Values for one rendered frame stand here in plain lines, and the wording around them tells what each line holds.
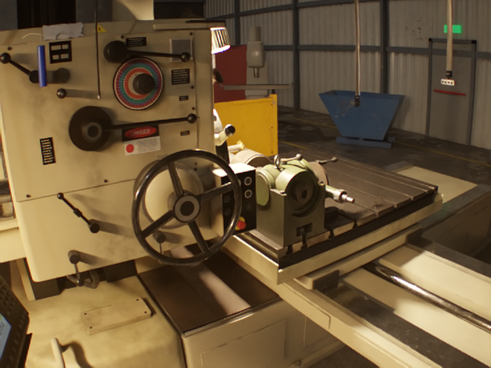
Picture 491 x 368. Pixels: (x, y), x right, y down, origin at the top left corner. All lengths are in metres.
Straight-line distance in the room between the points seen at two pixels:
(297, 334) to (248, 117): 2.77
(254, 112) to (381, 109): 3.49
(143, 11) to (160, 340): 1.56
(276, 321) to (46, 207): 1.29
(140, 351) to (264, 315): 0.65
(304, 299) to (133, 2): 1.64
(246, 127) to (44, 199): 3.36
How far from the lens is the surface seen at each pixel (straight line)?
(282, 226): 1.63
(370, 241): 2.02
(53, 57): 1.28
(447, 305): 1.94
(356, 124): 7.59
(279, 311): 2.08
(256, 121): 4.51
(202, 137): 1.46
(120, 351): 1.80
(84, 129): 1.23
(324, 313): 1.80
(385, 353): 1.62
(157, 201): 1.30
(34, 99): 1.28
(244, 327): 1.99
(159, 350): 1.83
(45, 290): 2.24
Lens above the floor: 1.78
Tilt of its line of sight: 16 degrees down
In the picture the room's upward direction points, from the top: 1 degrees counter-clockwise
